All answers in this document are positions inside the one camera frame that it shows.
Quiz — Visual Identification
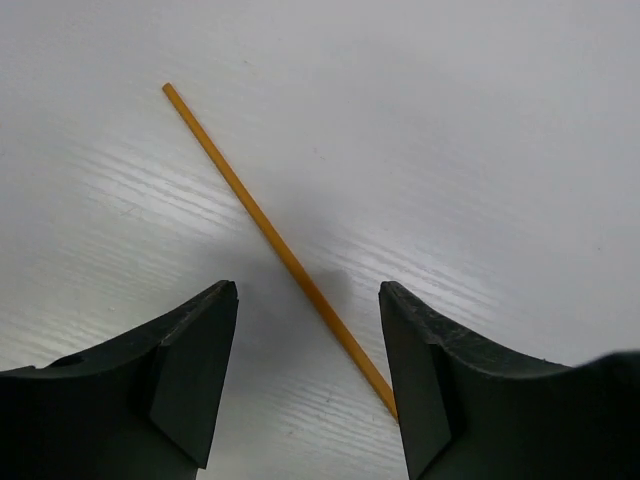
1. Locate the yellow chopstick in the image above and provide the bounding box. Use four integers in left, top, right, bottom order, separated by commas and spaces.
162, 83, 398, 419

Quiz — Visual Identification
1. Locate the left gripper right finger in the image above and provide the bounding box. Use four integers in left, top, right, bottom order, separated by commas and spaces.
379, 281, 639, 479

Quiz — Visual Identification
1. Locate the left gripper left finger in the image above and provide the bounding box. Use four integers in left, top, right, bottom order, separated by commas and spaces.
1, 280, 238, 479

